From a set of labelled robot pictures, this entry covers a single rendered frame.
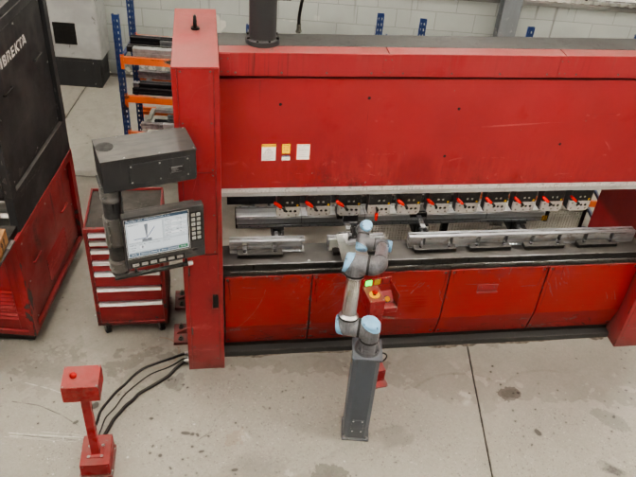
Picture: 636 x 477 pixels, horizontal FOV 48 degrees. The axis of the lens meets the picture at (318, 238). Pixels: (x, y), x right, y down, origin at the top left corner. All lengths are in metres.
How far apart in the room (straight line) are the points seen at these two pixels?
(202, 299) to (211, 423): 0.83
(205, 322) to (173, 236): 1.00
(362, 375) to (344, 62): 1.84
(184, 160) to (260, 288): 1.35
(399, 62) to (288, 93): 0.66
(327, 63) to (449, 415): 2.52
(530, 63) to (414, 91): 0.69
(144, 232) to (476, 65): 2.11
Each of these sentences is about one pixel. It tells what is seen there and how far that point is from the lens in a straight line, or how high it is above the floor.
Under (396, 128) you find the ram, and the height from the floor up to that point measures 1.82.
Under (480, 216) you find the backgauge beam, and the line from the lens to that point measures 5.31.
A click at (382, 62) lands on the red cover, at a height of 2.25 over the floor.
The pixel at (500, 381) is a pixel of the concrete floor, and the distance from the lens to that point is 5.44.
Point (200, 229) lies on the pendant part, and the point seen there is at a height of 1.43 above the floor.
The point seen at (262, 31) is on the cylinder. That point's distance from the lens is 4.07.
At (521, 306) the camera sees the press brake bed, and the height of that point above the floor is 0.39.
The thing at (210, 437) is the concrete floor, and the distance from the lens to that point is 4.85.
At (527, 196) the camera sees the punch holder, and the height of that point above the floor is 1.30.
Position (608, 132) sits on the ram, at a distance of 4.94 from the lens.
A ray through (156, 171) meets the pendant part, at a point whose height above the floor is 1.84.
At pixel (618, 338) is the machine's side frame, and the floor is 0.10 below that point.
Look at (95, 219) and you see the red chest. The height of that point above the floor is 0.98.
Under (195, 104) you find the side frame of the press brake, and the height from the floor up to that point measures 2.09.
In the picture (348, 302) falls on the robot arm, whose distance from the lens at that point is 4.09.
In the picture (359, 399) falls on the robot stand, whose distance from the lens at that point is 4.56.
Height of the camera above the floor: 3.88
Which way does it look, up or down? 37 degrees down
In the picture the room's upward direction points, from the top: 5 degrees clockwise
